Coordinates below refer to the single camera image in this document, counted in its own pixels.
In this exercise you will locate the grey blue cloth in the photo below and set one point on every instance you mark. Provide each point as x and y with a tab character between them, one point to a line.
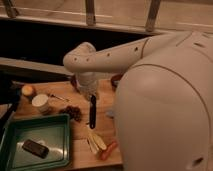
110	113

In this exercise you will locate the purple bowl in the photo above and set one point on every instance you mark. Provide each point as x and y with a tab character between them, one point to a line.
74	83

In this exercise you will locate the wooden cutting board table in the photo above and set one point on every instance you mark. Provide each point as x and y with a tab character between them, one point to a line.
82	157

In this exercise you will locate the orange carrot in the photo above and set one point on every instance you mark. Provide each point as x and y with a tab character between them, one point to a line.
106	153

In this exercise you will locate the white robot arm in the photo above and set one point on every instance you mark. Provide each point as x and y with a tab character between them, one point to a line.
164	101

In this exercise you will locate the green plastic tray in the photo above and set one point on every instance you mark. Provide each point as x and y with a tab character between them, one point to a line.
52	132

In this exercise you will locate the dark red grape bunch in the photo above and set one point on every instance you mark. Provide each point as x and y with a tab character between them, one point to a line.
73	111

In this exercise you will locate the dark brown sponge block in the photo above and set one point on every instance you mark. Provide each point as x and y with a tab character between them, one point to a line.
35	148

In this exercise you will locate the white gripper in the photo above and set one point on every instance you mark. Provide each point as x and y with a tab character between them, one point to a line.
87	85

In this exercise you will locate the black handled brush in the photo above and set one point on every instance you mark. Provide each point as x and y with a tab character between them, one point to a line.
92	112

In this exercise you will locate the orange peach fruit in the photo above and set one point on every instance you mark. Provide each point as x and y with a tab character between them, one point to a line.
28	91

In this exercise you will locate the red bowl blue inside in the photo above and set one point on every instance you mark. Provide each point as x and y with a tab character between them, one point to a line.
115	81

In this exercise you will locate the white cup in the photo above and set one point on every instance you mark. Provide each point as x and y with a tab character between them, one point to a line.
41	103

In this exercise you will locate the metal fork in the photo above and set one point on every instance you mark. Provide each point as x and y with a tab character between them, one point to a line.
57	97

